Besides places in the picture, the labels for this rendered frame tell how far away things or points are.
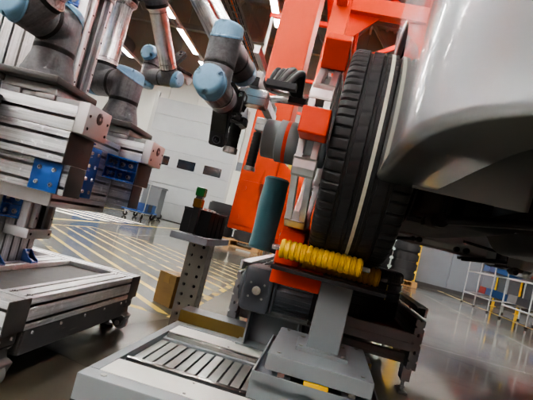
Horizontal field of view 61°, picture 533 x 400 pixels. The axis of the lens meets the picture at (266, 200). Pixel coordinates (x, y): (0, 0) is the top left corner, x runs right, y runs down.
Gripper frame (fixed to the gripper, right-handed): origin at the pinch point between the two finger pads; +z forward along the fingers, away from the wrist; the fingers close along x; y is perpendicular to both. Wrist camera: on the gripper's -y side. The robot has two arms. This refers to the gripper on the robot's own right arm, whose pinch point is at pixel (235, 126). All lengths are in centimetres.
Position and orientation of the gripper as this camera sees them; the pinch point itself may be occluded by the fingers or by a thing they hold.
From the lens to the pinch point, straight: 139.0
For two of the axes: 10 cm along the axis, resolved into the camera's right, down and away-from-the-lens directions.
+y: 2.4, -9.7, 0.6
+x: -9.6, -2.3, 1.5
